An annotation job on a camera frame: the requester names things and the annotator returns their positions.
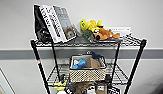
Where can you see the black glossy bag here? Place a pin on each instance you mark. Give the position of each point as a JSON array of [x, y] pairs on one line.
[[71, 87]]

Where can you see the orange plush toy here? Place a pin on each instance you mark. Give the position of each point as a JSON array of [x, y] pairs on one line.
[[105, 34]]

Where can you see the dark blue item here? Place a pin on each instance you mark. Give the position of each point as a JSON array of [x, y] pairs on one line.
[[96, 55]]

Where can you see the light blue bag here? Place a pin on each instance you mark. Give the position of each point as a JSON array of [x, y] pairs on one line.
[[79, 63]]

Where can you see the white door frame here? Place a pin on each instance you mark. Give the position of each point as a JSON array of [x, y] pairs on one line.
[[3, 80]]

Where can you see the small brown cardboard box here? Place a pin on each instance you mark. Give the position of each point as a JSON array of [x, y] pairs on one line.
[[100, 88]]

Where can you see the large grey printed box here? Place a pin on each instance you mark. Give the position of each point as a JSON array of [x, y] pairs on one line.
[[66, 20]]

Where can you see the white wall socket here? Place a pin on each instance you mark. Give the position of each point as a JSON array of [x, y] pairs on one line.
[[88, 52]]

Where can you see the yellow plush toy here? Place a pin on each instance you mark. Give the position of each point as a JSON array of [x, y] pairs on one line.
[[87, 25]]

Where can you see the black packet with print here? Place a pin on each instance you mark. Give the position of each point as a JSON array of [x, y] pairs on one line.
[[113, 90]]

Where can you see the flat white box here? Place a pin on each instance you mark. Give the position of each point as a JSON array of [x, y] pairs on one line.
[[123, 30]]

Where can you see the long grey wall band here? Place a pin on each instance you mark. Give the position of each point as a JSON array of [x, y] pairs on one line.
[[17, 54]]

